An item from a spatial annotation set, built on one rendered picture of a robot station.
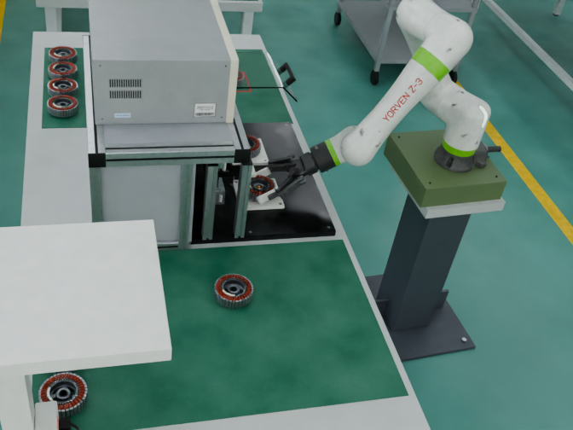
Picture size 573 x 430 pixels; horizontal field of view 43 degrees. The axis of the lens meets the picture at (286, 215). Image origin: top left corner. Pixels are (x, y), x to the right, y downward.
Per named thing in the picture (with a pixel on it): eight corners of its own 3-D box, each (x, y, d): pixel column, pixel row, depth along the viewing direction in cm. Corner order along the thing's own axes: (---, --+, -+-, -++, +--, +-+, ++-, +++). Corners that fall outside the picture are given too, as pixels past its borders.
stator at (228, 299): (226, 276, 214) (227, 267, 211) (258, 291, 211) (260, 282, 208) (205, 299, 206) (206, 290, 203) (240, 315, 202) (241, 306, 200)
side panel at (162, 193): (186, 242, 223) (191, 158, 202) (188, 249, 221) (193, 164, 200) (93, 248, 216) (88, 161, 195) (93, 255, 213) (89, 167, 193)
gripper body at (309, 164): (321, 177, 237) (296, 188, 238) (315, 161, 244) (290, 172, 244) (314, 160, 232) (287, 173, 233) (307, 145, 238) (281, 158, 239)
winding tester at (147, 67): (211, 51, 243) (214, -7, 230) (233, 123, 211) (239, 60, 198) (90, 50, 233) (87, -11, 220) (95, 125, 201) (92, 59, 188)
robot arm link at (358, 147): (434, 81, 225) (408, 58, 223) (442, 84, 214) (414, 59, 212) (358, 169, 232) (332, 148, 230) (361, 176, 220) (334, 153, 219)
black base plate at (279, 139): (289, 126, 281) (290, 121, 280) (335, 235, 234) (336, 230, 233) (168, 129, 269) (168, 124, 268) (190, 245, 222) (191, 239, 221)
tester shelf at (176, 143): (212, 48, 254) (213, 36, 251) (249, 162, 204) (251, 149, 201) (83, 47, 243) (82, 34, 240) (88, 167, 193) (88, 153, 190)
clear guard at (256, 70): (281, 67, 263) (284, 52, 260) (297, 101, 246) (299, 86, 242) (193, 66, 255) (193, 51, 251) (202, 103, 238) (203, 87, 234)
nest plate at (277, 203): (274, 181, 249) (274, 177, 249) (284, 208, 238) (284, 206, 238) (231, 183, 245) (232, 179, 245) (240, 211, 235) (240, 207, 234)
